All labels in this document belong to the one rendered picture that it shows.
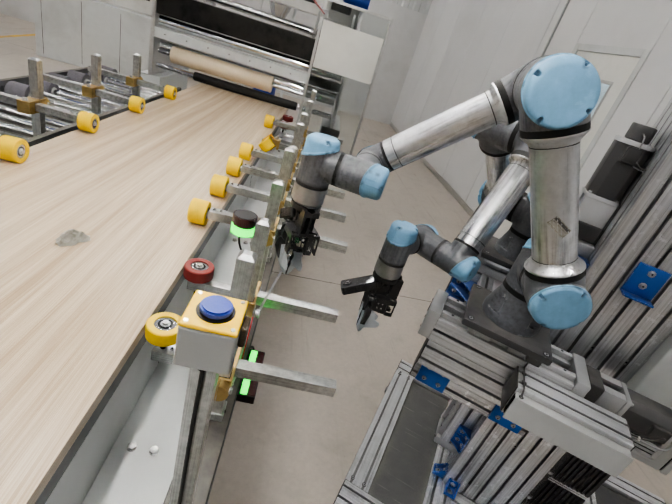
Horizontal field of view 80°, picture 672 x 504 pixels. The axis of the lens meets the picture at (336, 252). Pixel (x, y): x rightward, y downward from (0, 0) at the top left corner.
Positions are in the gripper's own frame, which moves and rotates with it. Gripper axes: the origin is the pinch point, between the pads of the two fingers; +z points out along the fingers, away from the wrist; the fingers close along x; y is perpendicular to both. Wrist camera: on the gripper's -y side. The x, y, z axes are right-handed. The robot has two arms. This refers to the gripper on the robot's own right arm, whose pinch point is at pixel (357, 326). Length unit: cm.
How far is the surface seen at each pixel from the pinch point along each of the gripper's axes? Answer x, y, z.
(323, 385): -26.2, -9.8, -0.7
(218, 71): 251, -110, -21
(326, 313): -1.4, -10.4, -3.2
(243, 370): -26.4, -29.1, -0.4
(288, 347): 76, -11, 83
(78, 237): -1, -79, -9
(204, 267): 0.2, -46.8, -7.7
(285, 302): -1.1, -22.7, -3.4
